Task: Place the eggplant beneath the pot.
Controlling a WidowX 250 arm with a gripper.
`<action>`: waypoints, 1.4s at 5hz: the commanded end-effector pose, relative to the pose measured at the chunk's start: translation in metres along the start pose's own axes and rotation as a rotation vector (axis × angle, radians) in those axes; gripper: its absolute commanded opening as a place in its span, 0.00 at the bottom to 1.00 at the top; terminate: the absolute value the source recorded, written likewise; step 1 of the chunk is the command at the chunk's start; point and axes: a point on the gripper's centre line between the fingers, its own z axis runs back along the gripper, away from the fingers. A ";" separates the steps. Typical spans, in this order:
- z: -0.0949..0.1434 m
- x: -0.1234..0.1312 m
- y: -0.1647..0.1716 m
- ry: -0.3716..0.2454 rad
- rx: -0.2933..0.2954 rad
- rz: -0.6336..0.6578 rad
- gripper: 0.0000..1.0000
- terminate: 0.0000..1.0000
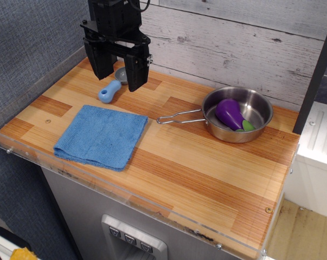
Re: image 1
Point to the silver dispenser button panel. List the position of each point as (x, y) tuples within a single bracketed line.
[(127, 242)]

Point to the blue folded cloth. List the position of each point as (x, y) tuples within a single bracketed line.
[(101, 137)]

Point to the clear acrylic table guard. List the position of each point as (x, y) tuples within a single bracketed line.
[(245, 179)]

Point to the black right frame post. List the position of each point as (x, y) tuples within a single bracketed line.
[(312, 90)]

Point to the blue grey measuring scoop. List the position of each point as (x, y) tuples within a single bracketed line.
[(107, 93)]

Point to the silver metal pan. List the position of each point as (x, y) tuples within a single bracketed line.
[(254, 107)]

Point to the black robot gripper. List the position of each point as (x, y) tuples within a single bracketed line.
[(114, 30)]

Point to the grey toy fridge cabinet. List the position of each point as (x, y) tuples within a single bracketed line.
[(98, 216)]

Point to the purple toy eggplant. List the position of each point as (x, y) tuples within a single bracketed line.
[(229, 113)]

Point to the white toy sink unit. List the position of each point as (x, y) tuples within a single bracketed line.
[(306, 183)]

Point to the black white object corner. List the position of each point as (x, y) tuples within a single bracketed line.
[(9, 242)]

